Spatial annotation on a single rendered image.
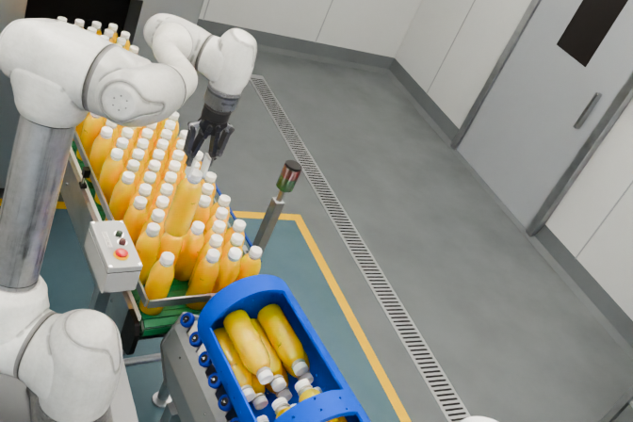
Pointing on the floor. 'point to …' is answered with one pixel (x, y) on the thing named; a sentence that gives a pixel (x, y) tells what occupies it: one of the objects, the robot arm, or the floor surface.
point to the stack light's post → (268, 223)
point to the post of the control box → (99, 300)
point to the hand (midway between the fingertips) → (198, 166)
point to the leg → (170, 413)
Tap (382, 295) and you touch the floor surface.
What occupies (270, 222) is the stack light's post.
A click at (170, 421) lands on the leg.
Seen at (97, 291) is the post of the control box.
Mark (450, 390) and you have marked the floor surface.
